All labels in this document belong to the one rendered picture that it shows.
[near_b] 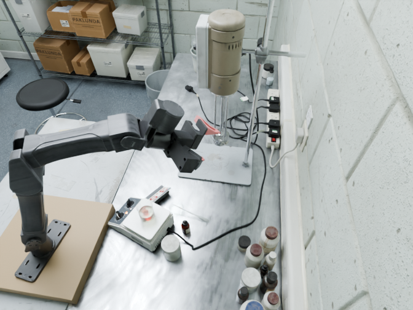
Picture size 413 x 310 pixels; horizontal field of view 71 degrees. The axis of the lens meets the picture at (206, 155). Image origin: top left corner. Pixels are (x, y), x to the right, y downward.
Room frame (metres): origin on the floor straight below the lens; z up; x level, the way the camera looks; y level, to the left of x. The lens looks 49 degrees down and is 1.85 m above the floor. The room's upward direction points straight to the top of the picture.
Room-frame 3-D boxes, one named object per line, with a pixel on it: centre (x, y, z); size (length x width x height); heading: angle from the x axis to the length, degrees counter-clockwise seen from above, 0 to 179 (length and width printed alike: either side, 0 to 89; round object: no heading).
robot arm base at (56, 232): (0.39, 0.52, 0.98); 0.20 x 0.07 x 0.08; 164
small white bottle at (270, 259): (0.35, -0.20, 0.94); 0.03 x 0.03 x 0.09
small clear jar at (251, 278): (0.29, -0.13, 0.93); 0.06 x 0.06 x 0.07
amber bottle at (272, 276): (0.28, -0.19, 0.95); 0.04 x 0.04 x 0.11
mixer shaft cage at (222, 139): (0.78, -0.05, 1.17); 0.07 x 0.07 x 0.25
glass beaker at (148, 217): (0.48, 0.19, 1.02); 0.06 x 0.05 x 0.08; 155
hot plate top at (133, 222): (0.48, 0.20, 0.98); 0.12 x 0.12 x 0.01; 60
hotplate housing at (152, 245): (0.49, 0.22, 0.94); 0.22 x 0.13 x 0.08; 60
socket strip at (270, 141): (1.07, -0.32, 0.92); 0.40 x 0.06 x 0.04; 171
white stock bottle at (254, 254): (0.36, -0.15, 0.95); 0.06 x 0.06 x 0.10
